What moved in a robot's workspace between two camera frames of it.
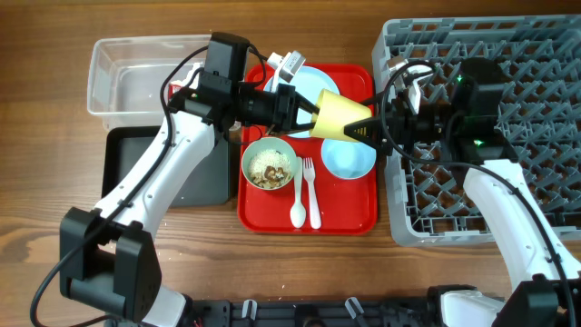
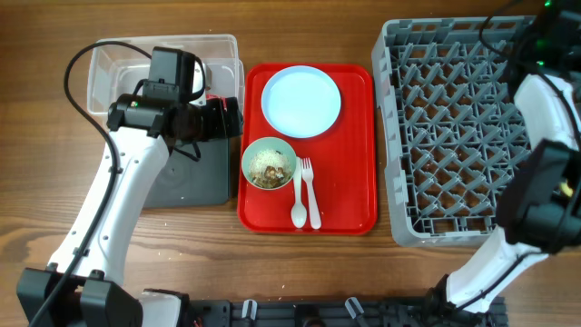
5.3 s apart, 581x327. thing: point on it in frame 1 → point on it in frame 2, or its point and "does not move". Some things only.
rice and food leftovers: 270,168 does not move
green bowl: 269,163 does not move
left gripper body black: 263,107 → 208,122
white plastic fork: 310,175 does not move
